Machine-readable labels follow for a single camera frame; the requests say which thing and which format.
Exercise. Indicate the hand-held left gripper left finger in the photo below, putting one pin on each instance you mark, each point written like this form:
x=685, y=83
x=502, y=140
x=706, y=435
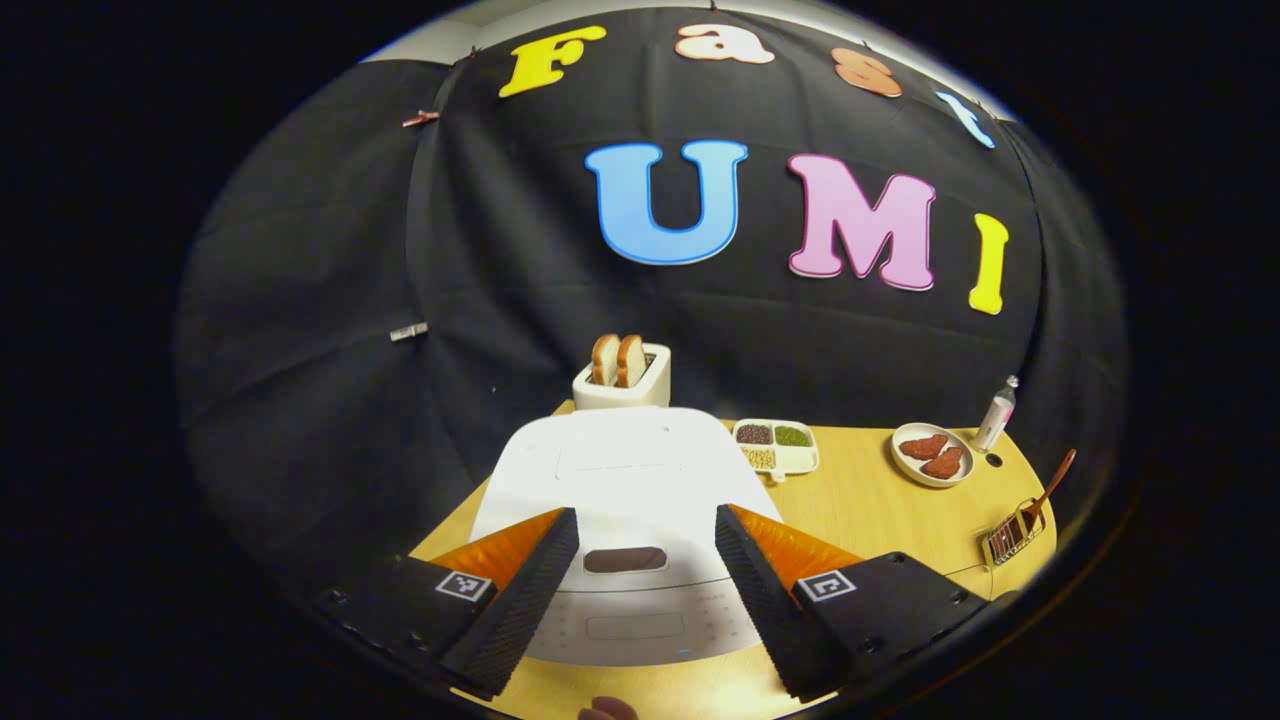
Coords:
x=520, y=610

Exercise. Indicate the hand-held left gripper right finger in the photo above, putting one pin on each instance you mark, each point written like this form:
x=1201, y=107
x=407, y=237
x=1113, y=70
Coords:
x=765, y=610

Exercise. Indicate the white rice cooker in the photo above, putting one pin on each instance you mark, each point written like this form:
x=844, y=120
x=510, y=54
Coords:
x=640, y=470

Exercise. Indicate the brown wooden spoon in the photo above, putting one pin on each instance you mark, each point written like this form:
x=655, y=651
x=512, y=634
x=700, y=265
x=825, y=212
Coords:
x=1055, y=480

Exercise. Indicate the white divided bean dish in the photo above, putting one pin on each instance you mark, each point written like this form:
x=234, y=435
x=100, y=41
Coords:
x=800, y=460

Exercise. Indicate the white round plate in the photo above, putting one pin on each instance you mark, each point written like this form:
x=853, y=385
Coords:
x=905, y=465

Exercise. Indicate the red meat piece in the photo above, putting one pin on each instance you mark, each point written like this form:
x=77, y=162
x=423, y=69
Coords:
x=944, y=463
x=922, y=447

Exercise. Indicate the white toaster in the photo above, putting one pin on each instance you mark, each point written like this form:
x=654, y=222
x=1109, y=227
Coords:
x=620, y=397

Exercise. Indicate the black backdrop cloth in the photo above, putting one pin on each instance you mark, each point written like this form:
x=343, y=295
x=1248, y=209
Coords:
x=400, y=400

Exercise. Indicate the toasted bread slice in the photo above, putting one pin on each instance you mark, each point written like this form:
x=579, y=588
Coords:
x=631, y=362
x=603, y=360

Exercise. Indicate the silver backdrop clip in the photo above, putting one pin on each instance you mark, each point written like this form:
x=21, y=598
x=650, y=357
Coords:
x=408, y=332

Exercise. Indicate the small pink label bottle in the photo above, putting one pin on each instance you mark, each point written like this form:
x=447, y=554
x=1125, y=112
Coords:
x=995, y=415

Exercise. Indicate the copper backdrop clip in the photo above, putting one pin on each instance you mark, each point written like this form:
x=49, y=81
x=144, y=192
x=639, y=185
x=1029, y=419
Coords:
x=420, y=118

